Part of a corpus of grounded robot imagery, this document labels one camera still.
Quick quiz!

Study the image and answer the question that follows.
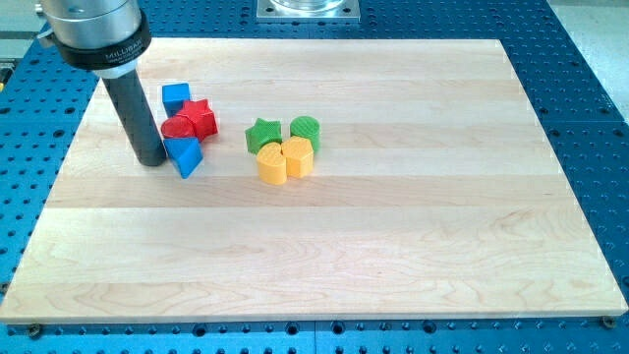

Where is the yellow heart block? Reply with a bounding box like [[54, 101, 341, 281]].
[[257, 143, 287, 185]]

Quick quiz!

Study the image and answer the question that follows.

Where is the red cylinder block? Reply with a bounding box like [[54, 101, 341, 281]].
[[160, 116, 196, 139]]

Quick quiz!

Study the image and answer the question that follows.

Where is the red star block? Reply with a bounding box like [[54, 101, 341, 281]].
[[176, 99, 218, 142]]

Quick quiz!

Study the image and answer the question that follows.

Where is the green star block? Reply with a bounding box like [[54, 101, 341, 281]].
[[245, 118, 282, 154]]

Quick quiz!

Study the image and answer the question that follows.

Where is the light wooden board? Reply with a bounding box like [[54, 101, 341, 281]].
[[1, 38, 627, 324]]

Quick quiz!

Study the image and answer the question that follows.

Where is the yellow pentagon block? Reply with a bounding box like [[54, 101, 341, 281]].
[[281, 136, 314, 178]]

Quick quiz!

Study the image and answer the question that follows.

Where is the left front board screw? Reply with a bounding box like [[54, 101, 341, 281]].
[[26, 324, 43, 340]]

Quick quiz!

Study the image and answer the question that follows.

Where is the blue triangle block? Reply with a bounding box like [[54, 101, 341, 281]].
[[163, 137, 203, 179]]

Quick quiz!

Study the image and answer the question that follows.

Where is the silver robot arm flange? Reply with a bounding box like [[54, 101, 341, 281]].
[[38, 0, 151, 80]]

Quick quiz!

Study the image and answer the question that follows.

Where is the blue cube block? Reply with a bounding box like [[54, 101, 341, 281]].
[[161, 83, 191, 117]]

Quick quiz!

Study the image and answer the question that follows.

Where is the board screw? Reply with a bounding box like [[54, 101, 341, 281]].
[[600, 316, 616, 329], [26, 324, 43, 340]]

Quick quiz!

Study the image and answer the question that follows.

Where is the green cylinder block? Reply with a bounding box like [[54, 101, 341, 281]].
[[290, 116, 320, 152]]

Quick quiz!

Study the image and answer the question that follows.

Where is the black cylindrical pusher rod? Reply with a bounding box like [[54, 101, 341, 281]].
[[103, 70, 167, 167]]

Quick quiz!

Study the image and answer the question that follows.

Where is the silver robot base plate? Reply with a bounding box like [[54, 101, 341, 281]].
[[256, 0, 361, 24]]

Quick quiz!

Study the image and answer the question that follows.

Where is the right front board screw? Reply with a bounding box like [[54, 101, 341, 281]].
[[600, 316, 616, 329]]

